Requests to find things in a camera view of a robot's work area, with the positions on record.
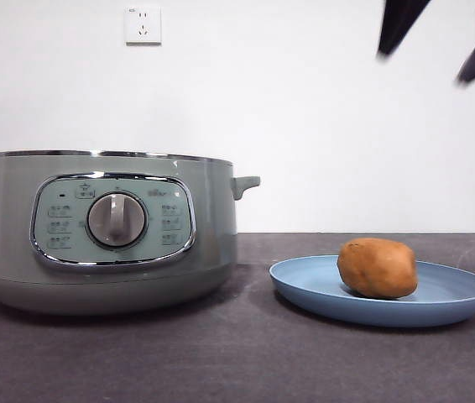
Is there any brown potato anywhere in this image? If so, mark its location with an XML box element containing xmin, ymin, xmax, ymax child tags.
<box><xmin>337</xmin><ymin>237</ymin><xmax>419</xmax><ymax>301</ymax></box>

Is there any blue round plate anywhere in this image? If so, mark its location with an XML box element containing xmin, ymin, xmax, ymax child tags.
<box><xmin>269</xmin><ymin>254</ymin><xmax>475</xmax><ymax>328</ymax></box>

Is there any sage green electric steamer pot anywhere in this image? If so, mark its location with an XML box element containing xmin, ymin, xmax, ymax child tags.
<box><xmin>0</xmin><ymin>149</ymin><xmax>262</xmax><ymax>317</ymax></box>

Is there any white wall socket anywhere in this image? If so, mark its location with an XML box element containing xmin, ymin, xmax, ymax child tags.
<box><xmin>125</xmin><ymin>5</ymin><xmax>163</xmax><ymax>46</ymax></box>

